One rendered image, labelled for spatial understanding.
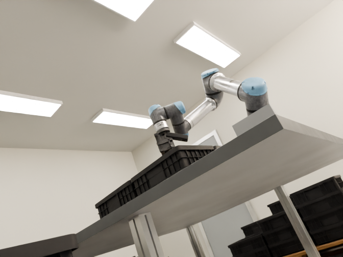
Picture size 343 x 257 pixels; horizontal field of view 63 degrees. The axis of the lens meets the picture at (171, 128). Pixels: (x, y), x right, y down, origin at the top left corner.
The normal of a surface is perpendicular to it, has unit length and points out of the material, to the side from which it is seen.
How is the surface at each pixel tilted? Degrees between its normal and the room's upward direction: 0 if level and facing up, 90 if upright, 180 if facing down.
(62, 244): 90
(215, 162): 90
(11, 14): 180
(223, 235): 90
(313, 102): 90
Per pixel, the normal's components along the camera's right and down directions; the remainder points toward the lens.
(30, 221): 0.69, -0.51
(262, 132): -0.64, -0.09
